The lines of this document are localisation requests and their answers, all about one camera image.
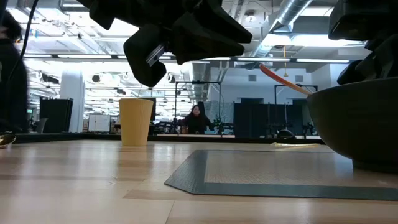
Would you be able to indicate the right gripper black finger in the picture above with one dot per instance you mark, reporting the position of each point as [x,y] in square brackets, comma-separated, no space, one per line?
[353,73]
[384,57]

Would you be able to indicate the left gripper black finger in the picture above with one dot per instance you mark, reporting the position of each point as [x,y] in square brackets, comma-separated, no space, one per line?
[202,43]
[227,25]

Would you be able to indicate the dark grey bowl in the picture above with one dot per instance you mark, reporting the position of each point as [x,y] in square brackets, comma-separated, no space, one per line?
[357,124]

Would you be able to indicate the orange and tan utensil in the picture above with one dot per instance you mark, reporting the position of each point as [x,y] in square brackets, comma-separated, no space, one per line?
[275,74]

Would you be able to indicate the yellow ribbed cup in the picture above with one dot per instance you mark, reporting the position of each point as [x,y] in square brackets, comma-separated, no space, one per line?
[136,124]

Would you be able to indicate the round ceiling fixture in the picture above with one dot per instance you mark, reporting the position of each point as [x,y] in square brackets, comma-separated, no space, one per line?
[250,17]

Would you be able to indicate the person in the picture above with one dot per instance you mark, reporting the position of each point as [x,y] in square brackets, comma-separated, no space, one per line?
[12,93]
[196,123]

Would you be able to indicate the black monitor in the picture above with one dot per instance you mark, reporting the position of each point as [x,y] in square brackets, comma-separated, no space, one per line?
[155,109]

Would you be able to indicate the black dome object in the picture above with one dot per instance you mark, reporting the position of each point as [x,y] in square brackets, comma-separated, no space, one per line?
[286,134]

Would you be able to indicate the white pillar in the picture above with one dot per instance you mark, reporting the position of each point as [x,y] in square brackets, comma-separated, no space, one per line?
[72,102]

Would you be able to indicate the white board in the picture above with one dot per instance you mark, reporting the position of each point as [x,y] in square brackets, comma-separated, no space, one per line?
[99,123]

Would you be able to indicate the black partition panel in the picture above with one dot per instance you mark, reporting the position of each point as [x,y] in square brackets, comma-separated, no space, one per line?
[56,115]

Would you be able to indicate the green exit sign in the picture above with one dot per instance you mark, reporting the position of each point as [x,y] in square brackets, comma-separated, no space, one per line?
[29,110]

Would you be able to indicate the grey chair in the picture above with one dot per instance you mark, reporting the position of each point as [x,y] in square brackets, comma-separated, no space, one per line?
[42,126]

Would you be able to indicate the corrugated silver duct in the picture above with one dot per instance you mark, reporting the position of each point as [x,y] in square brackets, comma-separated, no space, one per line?
[200,77]

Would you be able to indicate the smooth silver ceiling duct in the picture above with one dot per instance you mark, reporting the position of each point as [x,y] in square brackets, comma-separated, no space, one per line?
[292,12]

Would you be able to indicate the dark partition wall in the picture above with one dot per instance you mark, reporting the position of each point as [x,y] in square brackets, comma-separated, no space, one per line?
[248,121]

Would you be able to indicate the black table edge frame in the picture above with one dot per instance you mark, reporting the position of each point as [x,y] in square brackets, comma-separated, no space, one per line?
[77,137]

